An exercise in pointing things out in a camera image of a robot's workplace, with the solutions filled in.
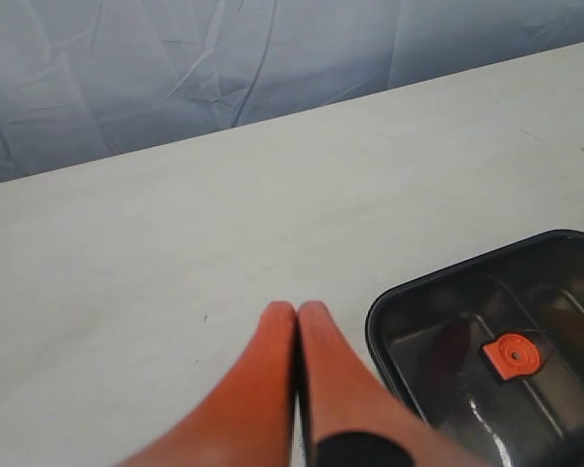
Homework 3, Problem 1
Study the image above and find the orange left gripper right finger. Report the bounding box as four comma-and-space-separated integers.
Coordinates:
298, 301, 487, 466

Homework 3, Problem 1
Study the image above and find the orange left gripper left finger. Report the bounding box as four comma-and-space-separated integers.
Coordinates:
121, 302, 297, 466

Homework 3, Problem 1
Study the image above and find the dark transparent lunch box lid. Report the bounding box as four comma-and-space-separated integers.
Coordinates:
365, 230, 584, 466

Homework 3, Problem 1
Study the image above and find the red toy sausage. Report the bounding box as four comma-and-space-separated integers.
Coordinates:
427, 317, 472, 391

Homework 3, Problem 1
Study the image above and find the blue-grey backdrop cloth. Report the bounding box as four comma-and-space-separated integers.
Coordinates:
0, 0, 584, 182

